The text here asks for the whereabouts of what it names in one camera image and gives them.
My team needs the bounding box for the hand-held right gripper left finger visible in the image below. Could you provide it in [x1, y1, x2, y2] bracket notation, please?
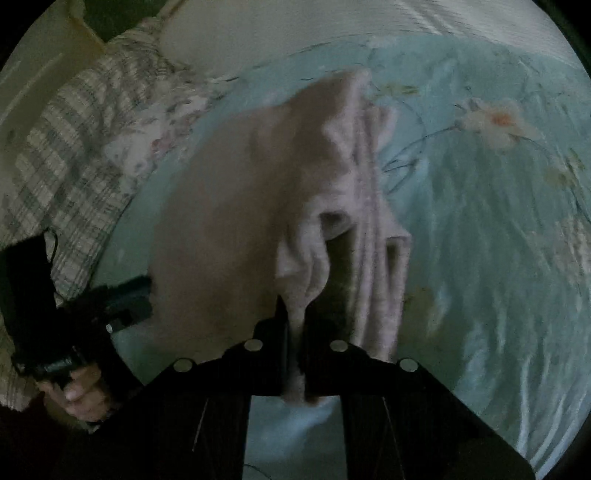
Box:
[92, 295, 291, 480]

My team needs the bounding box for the white striped pillow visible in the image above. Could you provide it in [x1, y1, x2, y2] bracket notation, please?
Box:
[157, 0, 578, 81]

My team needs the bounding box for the green patterned cloth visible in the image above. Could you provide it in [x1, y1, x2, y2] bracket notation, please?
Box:
[83, 0, 164, 44]

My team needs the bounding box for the plaid bedsheet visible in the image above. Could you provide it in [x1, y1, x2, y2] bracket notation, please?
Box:
[0, 18, 185, 407]

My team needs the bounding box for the white floral cloth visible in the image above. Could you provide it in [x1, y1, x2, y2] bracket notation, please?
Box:
[104, 69, 241, 185]

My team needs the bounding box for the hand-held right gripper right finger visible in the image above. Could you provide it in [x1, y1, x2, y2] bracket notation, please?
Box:
[302, 318, 536, 480]

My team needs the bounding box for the person's left hand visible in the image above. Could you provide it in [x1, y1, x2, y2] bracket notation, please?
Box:
[36, 364, 116, 423]

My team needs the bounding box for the teal floral blanket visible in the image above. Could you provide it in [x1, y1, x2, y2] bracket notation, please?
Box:
[90, 34, 591, 480]

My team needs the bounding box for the grey long-sleeved sweater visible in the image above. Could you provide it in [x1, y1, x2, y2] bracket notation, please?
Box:
[148, 67, 411, 407]

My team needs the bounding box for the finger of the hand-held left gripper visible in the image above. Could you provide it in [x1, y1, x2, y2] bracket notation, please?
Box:
[104, 276, 153, 302]
[105, 299, 154, 334]

